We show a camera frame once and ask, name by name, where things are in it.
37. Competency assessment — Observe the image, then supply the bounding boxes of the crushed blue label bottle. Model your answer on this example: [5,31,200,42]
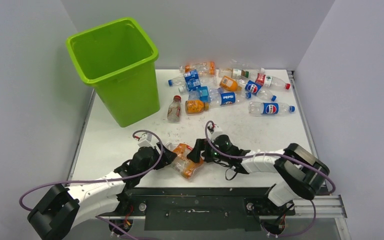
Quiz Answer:
[188,86,224,103]

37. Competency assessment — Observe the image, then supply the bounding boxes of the aluminium frame rail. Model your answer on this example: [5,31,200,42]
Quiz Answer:
[291,195,348,219]

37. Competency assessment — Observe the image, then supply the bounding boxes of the red label bottle rear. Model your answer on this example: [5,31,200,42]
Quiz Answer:
[250,73,291,90]

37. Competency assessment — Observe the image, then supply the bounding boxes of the blue label clear bottle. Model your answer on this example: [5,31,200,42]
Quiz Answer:
[167,69,217,94]

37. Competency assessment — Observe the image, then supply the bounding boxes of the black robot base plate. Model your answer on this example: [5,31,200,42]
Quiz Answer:
[104,187,296,232]

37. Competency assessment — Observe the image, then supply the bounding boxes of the orange bottle barcode label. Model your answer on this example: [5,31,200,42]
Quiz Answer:
[219,75,242,92]

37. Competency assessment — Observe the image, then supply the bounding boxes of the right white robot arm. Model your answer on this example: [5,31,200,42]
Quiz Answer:
[187,134,330,214]

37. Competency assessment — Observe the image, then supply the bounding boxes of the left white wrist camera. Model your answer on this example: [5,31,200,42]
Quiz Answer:
[137,132,158,148]

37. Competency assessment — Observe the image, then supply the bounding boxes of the pepsi bottle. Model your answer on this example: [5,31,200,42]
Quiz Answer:
[248,101,296,116]
[209,88,252,109]
[237,79,277,102]

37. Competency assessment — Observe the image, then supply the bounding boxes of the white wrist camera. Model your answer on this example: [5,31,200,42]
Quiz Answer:
[209,124,224,141]
[137,132,158,148]

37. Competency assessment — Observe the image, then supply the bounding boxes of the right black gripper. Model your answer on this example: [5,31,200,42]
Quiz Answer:
[187,138,230,163]

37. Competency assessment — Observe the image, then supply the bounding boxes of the green plastic bin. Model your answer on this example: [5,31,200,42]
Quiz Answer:
[65,17,160,128]

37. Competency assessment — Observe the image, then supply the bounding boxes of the green-red label bottle rear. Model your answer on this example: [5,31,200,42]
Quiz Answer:
[218,68,265,80]

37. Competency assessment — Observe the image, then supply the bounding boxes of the small orange juice bottle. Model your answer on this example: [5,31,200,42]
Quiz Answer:
[185,99,210,115]

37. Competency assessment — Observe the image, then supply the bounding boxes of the orange label bottle rear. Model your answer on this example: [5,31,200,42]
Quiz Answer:
[179,61,216,76]

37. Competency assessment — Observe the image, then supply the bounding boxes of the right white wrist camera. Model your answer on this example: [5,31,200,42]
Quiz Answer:
[209,124,224,141]

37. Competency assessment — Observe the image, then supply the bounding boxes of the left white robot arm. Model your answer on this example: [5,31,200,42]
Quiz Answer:
[27,143,178,240]

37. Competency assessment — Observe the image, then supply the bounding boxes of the crushed orange label bottle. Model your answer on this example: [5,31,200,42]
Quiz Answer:
[165,142,204,180]

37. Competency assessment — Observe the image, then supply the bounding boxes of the small red-cap bottle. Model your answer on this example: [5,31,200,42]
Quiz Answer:
[166,95,182,123]

